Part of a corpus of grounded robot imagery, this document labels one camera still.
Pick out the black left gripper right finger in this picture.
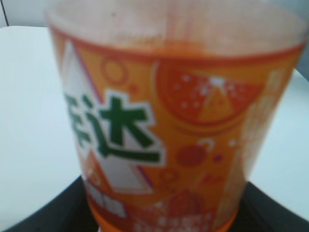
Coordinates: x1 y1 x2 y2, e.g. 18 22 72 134
233 182 309 232

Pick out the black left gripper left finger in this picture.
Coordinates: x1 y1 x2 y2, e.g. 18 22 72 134
7 177 99 232

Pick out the orange soda plastic bottle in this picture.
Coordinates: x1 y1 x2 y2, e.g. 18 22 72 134
46 0 309 232

